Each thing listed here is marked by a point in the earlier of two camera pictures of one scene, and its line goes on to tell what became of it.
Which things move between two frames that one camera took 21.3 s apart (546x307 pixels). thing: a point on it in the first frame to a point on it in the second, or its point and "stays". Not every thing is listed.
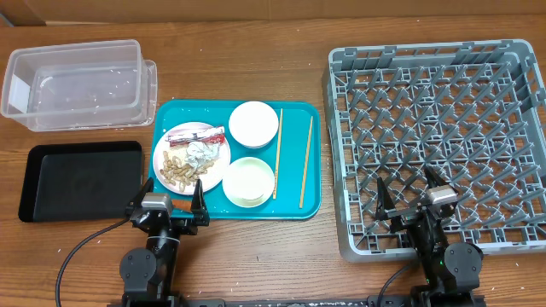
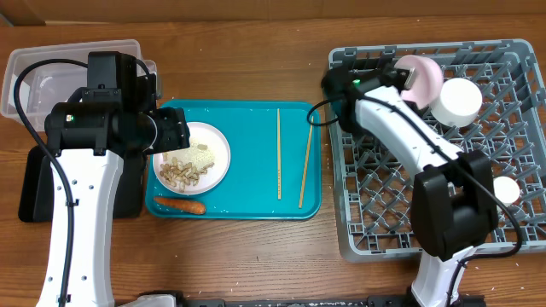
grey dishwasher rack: (473, 111) stays
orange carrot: (182, 205) stays
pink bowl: (253, 124) to (427, 80)
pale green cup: (248, 182) to (458, 104)
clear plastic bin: (92, 85) stays
